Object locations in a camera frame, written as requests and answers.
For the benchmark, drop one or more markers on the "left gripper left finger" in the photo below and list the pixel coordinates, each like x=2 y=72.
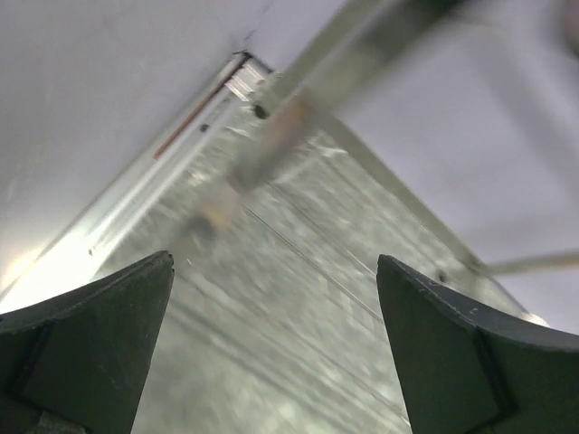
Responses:
x=79 y=361

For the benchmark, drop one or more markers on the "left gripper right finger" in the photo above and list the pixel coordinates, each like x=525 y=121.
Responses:
x=465 y=367

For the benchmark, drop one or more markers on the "steel dish rack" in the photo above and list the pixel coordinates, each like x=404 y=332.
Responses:
x=368 y=49

